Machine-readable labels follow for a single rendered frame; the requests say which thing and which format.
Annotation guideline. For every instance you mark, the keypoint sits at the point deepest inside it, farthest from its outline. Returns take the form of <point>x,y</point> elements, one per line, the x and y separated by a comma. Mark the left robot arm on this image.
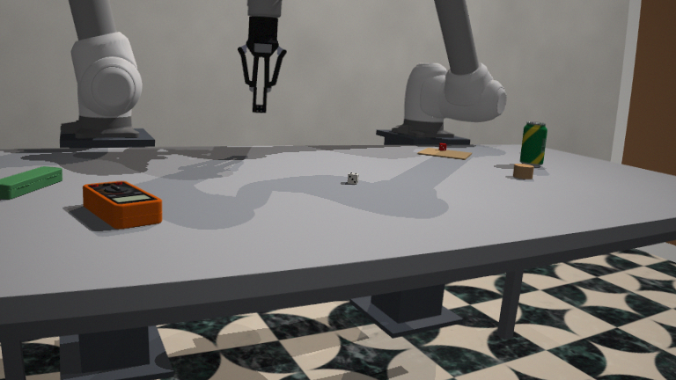
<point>466,92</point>

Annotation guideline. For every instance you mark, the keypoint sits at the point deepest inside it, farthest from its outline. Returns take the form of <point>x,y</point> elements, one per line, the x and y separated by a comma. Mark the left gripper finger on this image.
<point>267,85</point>
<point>252,84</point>

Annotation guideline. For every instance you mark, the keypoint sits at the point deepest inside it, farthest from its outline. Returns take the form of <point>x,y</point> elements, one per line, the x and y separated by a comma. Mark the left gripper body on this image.
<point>261,26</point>

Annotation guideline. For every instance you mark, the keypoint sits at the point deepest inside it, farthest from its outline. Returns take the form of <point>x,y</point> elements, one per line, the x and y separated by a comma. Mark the tan square mat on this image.
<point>445,153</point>

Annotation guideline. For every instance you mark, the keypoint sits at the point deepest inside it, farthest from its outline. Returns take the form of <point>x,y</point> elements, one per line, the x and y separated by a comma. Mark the white die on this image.
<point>353,178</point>

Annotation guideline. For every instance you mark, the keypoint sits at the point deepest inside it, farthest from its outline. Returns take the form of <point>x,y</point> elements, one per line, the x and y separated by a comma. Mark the orange digital multimeter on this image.
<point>122,205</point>

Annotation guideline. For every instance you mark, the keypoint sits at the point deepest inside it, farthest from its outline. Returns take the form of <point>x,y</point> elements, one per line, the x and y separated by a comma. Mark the green soda can with yellow stripes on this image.
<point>533,144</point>

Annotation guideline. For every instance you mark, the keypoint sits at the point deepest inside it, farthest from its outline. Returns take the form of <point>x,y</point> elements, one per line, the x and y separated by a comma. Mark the tan cylinder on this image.
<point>523,171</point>

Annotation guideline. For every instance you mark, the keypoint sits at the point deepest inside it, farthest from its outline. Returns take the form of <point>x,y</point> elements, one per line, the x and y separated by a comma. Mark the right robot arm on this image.
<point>108,85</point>

